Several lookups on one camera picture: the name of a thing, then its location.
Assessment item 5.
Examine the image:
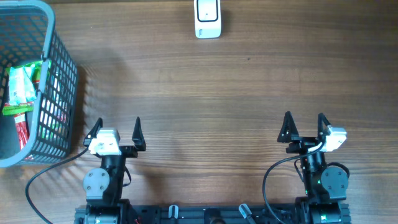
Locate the red stick packet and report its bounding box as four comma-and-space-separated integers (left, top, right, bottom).
14, 113, 29, 150

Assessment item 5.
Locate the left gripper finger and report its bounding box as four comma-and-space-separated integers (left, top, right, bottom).
132, 117, 146, 151
83, 118, 103, 147

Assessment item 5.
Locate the left camera black cable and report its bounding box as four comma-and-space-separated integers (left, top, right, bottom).
24, 147, 91, 224

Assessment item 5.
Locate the camera black cable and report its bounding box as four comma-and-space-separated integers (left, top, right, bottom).
24, 147, 91, 224
262, 140, 326, 224

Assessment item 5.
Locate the light blue tissue pack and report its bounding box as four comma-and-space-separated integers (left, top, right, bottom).
9, 64, 37, 106

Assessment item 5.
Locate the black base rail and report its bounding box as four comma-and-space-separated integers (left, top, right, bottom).
74, 203, 352, 224

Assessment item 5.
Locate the green snack bag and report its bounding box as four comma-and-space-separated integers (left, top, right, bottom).
2, 60, 43, 116

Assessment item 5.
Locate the right camera black cable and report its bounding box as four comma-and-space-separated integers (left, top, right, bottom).
262, 140, 326, 224

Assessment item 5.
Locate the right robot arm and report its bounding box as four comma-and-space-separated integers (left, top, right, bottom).
277, 111, 351, 223

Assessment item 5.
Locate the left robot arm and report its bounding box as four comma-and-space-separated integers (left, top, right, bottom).
74, 118, 146, 224

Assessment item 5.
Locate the white barcode scanner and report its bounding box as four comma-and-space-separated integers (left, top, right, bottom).
193, 0, 221, 39

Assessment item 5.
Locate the grey plastic mesh basket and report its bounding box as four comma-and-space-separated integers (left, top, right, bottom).
1, 1, 79, 167

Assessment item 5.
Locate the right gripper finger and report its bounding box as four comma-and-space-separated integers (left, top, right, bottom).
318, 113, 330, 140
277, 111, 299, 143

